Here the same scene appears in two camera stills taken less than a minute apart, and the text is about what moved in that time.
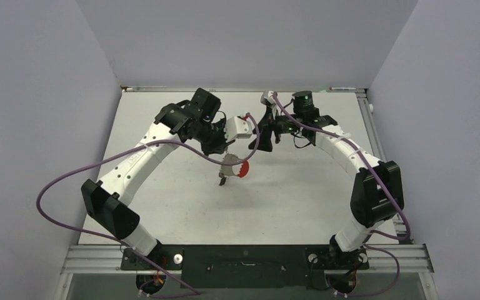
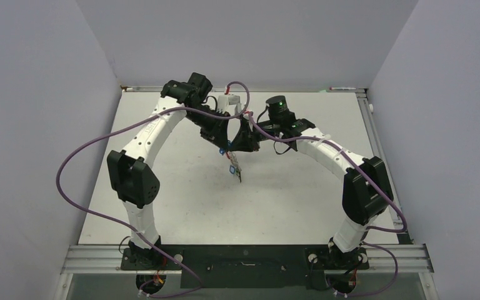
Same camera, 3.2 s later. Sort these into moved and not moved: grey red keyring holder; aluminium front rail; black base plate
Moved: grey red keyring holder
Not moved: aluminium front rail; black base plate
